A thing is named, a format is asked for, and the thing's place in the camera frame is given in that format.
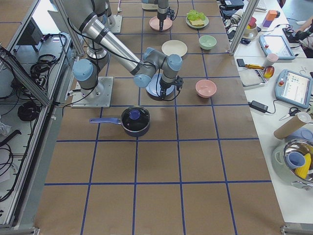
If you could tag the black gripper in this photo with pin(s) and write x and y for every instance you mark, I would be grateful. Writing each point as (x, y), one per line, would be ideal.
(165, 86)

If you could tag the pink plate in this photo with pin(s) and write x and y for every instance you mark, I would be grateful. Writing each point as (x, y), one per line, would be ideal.
(154, 24)

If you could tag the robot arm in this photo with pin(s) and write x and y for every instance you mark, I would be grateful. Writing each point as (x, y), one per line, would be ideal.
(86, 17)
(163, 10)

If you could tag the cream plate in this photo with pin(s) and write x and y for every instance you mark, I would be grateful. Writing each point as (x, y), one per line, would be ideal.
(174, 47)

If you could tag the green lettuce leaf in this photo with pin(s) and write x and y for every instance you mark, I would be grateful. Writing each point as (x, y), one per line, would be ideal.
(194, 15)

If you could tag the bread slice on plate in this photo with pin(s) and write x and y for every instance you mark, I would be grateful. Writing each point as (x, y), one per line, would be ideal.
(197, 23)

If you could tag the green plate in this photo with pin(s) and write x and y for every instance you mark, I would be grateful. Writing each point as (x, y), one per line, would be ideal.
(206, 21)

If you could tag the green bowl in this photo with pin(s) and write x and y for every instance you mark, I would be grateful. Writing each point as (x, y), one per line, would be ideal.
(207, 42)

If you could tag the pink bowl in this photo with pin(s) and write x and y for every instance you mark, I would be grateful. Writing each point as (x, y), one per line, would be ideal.
(205, 88)

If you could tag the blue saucepan with lid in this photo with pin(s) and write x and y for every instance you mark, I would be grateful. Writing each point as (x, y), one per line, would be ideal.
(135, 120)

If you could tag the kitchen scale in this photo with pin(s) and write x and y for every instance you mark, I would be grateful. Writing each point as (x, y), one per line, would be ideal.
(252, 78)

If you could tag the orange purple block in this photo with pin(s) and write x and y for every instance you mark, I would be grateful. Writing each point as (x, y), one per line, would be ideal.
(269, 18)

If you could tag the white paper cup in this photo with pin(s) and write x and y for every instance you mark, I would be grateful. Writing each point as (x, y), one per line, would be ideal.
(271, 58)

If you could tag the far teach pendant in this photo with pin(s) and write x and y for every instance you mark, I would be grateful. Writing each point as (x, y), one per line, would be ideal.
(276, 44)

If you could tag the teach pendant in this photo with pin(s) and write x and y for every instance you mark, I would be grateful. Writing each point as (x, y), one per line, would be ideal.
(294, 88)
(276, 44)

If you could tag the red yellow mango toy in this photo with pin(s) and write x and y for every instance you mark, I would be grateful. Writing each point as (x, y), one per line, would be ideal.
(268, 72)

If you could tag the black power adapter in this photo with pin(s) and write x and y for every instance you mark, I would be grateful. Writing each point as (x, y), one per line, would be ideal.
(258, 106)

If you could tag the near teach pendant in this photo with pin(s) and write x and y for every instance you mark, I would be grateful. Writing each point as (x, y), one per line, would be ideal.
(294, 88)

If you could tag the scissors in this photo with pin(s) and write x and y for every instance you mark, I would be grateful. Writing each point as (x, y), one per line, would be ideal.
(292, 112)

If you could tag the cardboard tube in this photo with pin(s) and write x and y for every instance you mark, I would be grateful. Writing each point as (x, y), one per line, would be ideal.
(296, 122)

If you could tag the grey blue plate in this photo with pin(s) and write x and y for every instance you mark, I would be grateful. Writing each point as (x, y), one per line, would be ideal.
(302, 133)

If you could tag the steel mixing bowl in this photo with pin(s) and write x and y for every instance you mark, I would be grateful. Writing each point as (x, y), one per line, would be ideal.
(303, 147)

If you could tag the blue cup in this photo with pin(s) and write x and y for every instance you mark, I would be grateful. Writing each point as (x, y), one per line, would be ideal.
(295, 160)

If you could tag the yellow corn toy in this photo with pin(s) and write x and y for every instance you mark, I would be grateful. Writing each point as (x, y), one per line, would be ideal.
(302, 171)

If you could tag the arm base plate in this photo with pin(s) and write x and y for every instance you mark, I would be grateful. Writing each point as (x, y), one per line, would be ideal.
(114, 23)
(100, 97)

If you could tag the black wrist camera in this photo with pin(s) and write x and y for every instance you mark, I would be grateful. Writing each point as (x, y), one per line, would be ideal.
(178, 83)

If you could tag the aluminium frame post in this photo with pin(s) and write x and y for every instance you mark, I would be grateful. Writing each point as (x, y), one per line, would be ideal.
(250, 8)

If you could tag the yellow handled tool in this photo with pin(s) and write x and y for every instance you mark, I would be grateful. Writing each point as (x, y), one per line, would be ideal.
(255, 67)

